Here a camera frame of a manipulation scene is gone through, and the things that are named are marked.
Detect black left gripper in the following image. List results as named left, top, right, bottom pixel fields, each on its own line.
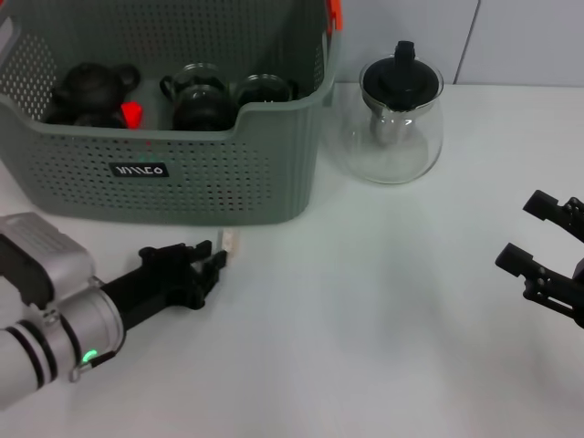
left=99, top=240, right=229, bottom=332

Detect thin left gripper cable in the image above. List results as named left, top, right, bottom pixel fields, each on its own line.
left=68, top=349, right=118, bottom=384

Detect dark clay teapot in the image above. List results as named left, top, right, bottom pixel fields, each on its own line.
left=49, top=62, right=141, bottom=125

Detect steel teapot infuser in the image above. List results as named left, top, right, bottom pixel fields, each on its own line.
left=370, top=108, right=414, bottom=148

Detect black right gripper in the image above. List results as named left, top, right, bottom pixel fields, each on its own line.
left=495, top=189, right=584, bottom=330

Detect orange bin handle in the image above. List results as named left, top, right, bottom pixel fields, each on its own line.
left=327, top=0, right=344, bottom=33

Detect translucent white brick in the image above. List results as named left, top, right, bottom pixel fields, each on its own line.
left=222, top=230, right=242, bottom=260

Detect large red sloped brick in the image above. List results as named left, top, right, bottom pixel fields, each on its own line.
left=120, top=101, right=145, bottom=130

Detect clear glass teapot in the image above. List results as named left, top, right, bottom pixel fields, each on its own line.
left=337, top=52, right=446, bottom=186

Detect black glass teapot lid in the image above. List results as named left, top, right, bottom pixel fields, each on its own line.
left=362, top=40, right=442, bottom=113

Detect grey-green perforated storage bin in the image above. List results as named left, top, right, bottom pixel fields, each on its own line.
left=0, top=0, right=343, bottom=227

